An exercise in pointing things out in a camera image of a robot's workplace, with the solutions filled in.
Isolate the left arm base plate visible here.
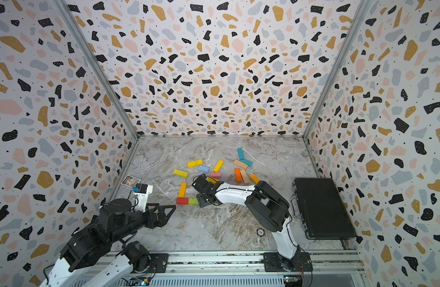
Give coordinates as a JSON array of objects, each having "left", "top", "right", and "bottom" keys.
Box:
[{"left": 133, "top": 253, "right": 169, "bottom": 274}]

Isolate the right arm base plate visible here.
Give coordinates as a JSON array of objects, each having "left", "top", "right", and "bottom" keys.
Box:
[{"left": 263, "top": 252, "right": 313, "bottom": 272}]

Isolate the round table grommet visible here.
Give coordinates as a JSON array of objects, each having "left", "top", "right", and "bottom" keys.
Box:
[{"left": 257, "top": 228, "right": 265, "bottom": 237}]

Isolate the light blue block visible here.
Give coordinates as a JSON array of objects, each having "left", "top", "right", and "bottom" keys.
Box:
[{"left": 198, "top": 166, "right": 210, "bottom": 173}]

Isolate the teal long block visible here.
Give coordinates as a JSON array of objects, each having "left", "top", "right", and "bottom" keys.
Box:
[{"left": 237, "top": 148, "right": 245, "bottom": 160}]

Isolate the natural wood long block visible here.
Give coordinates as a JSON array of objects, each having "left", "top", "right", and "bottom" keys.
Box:
[{"left": 240, "top": 169, "right": 250, "bottom": 185}]

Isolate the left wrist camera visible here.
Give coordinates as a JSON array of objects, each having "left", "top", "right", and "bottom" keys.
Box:
[{"left": 133, "top": 184, "right": 154, "bottom": 212}]

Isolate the orange-yellow long block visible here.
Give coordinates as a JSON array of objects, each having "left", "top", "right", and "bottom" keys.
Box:
[{"left": 178, "top": 182, "right": 187, "bottom": 198}]

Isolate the aluminium front rail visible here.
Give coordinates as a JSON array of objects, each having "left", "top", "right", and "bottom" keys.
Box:
[{"left": 73, "top": 251, "right": 369, "bottom": 287}]

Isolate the teal small block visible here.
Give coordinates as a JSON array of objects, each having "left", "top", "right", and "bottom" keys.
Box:
[{"left": 242, "top": 159, "right": 253, "bottom": 167}]

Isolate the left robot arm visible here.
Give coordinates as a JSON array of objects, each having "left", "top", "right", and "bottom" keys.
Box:
[{"left": 42, "top": 199, "right": 176, "bottom": 287}]

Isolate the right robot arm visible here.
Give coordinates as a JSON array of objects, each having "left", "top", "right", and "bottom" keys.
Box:
[{"left": 192, "top": 174, "right": 304, "bottom": 271}]

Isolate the red block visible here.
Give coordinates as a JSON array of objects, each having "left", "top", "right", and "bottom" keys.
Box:
[{"left": 176, "top": 197, "right": 189, "bottom": 205}]

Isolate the natural wood upper block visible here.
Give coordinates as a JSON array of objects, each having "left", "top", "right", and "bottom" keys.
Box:
[{"left": 233, "top": 160, "right": 249, "bottom": 170}]

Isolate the black carrying case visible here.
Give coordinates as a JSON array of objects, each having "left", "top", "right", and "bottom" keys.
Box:
[{"left": 292, "top": 178, "right": 356, "bottom": 240}]

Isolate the yellow upright long block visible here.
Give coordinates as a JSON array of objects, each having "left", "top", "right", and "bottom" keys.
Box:
[{"left": 213, "top": 160, "right": 224, "bottom": 173}]

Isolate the lime green block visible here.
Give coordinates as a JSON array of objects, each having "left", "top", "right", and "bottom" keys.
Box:
[{"left": 188, "top": 198, "right": 198, "bottom": 205}]

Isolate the amber flat block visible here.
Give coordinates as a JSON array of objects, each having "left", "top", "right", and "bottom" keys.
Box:
[{"left": 249, "top": 174, "right": 260, "bottom": 184}]

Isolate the small printed card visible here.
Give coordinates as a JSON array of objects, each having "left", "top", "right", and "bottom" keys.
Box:
[{"left": 121, "top": 175, "right": 141, "bottom": 188}]

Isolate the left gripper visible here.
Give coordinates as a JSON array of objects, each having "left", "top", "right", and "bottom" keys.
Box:
[{"left": 110, "top": 201, "right": 177, "bottom": 245}]

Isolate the pink block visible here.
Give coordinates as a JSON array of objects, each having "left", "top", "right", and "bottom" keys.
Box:
[{"left": 210, "top": 172, "right": 222, "bottom": 179}]

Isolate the orange block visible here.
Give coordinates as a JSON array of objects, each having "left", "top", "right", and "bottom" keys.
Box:
[{"left": 234, "top": 168, "right": 242, "bottom": 183}]

